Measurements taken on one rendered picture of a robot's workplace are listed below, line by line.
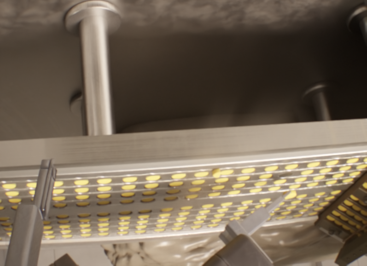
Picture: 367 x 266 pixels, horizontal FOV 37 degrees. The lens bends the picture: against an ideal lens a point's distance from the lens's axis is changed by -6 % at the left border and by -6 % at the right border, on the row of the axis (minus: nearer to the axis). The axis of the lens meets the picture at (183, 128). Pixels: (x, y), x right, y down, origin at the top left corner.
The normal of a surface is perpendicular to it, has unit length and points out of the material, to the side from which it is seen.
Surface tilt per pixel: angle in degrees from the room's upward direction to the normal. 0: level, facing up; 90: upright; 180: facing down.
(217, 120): 91
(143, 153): 90
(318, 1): 0
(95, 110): 90
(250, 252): 90
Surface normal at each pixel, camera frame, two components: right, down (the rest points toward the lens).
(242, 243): 0.01, -0.57
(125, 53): 0.13, 0.90
